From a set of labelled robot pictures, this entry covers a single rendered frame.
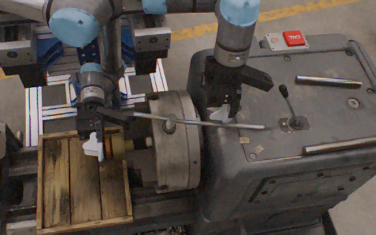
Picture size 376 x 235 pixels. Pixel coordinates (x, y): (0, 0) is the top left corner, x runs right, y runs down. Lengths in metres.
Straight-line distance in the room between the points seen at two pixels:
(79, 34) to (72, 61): 0.63
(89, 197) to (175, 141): 0.43
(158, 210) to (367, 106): 0.75
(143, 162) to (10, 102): 1.70
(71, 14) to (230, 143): 0.53
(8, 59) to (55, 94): 0.97
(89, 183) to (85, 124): 0.25
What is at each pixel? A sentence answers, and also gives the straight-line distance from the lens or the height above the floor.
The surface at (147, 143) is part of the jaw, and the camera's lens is 1.20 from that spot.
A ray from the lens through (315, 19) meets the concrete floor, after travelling 3.44.
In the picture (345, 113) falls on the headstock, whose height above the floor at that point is 1.25.
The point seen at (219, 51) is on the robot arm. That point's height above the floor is 1.54.
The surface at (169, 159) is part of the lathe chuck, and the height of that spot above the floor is 1.19.
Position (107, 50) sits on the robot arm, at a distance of 1.30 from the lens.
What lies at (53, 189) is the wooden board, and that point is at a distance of 1.36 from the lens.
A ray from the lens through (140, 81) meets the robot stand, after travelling 2.40.
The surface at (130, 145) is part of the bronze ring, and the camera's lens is 1.14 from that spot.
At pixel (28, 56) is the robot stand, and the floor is 1.07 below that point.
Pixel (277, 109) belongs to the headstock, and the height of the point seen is 1.26.
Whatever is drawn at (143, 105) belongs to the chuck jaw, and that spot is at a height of 1.20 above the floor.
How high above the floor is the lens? 2.11
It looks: 57 degrees down
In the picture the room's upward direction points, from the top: 10 degrees clockwise
